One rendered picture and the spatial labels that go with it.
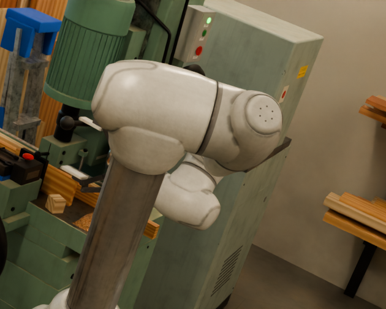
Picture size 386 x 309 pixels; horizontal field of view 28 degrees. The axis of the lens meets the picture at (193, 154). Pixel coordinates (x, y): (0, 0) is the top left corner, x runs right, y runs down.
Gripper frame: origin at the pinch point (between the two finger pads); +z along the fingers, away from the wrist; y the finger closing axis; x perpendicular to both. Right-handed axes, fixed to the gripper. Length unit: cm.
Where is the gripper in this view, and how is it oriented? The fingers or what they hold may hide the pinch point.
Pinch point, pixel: (76, 144)
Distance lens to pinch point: 198.7
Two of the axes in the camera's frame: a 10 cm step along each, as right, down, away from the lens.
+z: -8.4, -4.3, 3.3
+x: -3.9, 0.5, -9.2
